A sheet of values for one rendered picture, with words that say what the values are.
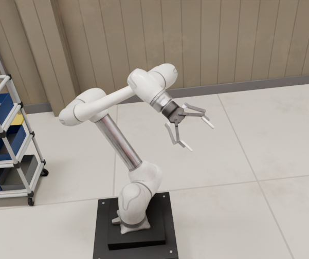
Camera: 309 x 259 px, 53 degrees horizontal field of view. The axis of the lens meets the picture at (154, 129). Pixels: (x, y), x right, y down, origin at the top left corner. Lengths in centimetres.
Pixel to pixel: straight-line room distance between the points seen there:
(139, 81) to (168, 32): 213
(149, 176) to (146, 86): 76
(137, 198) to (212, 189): 99
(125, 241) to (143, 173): 40
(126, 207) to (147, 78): 81
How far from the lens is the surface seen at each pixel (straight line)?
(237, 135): 319
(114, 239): 196
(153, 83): 134
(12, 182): 282
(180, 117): 135
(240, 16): 355
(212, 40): 355
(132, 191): 182
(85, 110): 163
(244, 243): 237
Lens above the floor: 196
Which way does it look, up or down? 37 degrees down
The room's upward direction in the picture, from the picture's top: 6 degrees counter-clockwise
